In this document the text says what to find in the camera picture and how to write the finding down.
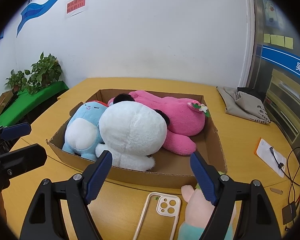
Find yellow sticky notes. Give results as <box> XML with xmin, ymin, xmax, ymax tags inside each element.
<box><xmin>263</xmin><ymin>34</ymin><xmax>294</xmax><ymax>49</ymax></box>

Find black square device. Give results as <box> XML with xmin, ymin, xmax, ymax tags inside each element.
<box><xmin>282</xmin><ymin>202</ymin><xmax>296</xmax><ymax>225</ymax></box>

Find white panda plush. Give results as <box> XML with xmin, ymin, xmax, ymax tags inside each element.
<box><xmin>95</xmin><ymin>93</ymin><xmax>170</xmax><ymax>172</ymax></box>

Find pink plush bear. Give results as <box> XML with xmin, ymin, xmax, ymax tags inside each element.
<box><xmin>107</xmin><ymin>90</ymin><xmax>211</xmax><ymax>156</ymax></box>

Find blue door banner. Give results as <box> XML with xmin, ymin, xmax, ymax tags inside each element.
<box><xmin>261</xmin><ymin>45</ymin><xmax>300</xmax><ymax>78</ymax></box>

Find brown cardboard box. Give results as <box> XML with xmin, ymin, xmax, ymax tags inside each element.
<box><xmin>0</xmin><ymin>90</ymin><xmax>13</xmax><ymax>115</ymax></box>

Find black cable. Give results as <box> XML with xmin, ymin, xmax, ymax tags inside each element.
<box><xmin>269</xmin><ymin>146</ymin><xmax>300</xmax><ymax>205</ymax></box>

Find potted green plant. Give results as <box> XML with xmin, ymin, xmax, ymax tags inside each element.
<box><xmin>24</xmin><ymin>53</ymin><xmax>62</xmax><ymax>94</ymax></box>

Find grey canvas bag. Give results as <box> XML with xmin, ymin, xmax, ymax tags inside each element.
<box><xmin>216</xmin><ymin>87</ymin><xmax>270</xmax><ymax>124</ymax></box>

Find white paper envelope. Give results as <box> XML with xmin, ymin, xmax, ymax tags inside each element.
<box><xmin>255</xmin><ymin>138</ymin><xmax>287</xmax><ymax>178</ymax></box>

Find pig plush green hair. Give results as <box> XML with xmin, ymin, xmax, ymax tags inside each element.
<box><xmin>177</xmin><ymin>171</ymin><xmax>237</xmax><ymax>240</ymax></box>

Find red wall notice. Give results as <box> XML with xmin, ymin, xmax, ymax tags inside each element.
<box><xmin>65</xmin><ymin>0</ymin><xmax>89</xmax><ymax>18</ymax></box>

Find light blue plush toy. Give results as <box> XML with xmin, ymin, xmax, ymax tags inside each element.
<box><xmin>62</xmin><ymin>101</ymin><xmax>108</xmax><ymax>161</ymax></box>

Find wooden stick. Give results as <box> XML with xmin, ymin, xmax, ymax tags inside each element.
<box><xmin>270</xmin><ymin>187</ymin><xmax>283</xmax><ymax>194</ymax></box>

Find small potted plant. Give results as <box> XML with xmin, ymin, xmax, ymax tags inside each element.
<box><xmin>5</xmin><ymin>70</ymin><xmax>27</xmax><ymax>92</ymax></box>

